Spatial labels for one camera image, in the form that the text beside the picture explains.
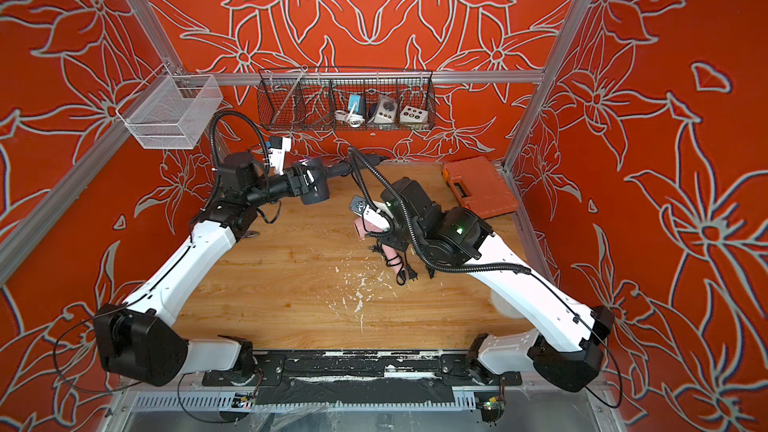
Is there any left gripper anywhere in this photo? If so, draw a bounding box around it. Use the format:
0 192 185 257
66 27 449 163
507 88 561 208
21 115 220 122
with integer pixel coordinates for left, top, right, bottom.
245 165 327 210

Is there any pink hair dryer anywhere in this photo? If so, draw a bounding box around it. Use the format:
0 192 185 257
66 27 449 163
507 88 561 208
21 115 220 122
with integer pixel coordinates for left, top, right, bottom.
354 217 408 286

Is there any black hair dryer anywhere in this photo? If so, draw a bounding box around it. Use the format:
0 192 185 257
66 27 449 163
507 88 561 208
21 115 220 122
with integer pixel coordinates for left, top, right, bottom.
293 157 353 205

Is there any pink dryer black cord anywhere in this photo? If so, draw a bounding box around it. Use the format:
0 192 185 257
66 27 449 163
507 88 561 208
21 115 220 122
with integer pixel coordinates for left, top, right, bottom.
370 239 421 287

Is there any dark green hair dryer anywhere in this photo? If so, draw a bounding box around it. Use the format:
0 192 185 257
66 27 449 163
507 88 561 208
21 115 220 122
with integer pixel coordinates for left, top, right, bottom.
424 261 436 279

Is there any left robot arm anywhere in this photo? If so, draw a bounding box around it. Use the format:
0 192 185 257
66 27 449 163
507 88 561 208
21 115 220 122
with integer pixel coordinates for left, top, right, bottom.
80 133 339 386

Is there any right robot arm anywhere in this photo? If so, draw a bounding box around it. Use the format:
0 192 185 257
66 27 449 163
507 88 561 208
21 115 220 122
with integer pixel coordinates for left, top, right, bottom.
348 148 617 392

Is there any orange tool case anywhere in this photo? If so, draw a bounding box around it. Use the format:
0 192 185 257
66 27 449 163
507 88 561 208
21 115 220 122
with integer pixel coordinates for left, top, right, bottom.
442 157 519 219

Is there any blue small box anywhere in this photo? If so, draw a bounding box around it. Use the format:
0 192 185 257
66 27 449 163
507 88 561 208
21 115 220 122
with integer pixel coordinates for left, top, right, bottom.
347 94 363 116

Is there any white power adapter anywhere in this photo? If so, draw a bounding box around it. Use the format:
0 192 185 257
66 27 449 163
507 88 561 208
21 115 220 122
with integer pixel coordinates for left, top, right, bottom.
368 95 398 125

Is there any white socket cube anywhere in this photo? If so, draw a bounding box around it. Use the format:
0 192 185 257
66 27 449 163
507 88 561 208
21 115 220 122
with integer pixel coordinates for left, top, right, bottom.
399 106 429 127

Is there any white tape roll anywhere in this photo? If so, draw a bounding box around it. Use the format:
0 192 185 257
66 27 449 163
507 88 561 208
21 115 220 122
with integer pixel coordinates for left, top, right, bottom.
490 290 524 319

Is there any clear plastic bin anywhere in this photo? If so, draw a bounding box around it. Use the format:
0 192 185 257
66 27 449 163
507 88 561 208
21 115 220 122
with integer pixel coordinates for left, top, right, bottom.
118 75 223 150

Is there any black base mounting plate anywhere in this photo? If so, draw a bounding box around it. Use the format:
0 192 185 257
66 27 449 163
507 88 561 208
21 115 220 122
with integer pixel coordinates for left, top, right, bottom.
202 350 523 409

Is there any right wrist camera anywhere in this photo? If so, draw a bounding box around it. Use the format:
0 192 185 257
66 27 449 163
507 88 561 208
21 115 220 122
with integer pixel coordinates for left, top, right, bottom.
349 195 391 232

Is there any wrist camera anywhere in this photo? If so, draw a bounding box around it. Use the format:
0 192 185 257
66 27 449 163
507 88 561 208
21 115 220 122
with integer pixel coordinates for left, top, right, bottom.
268 136 292 175
349 195 391 232

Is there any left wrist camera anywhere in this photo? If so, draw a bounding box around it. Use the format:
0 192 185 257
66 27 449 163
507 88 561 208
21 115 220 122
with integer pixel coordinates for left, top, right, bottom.
268 136 292 175

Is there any black wire wall basket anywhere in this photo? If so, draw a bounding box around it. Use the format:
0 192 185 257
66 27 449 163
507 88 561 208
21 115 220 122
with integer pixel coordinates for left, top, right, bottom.
257 66 437 132

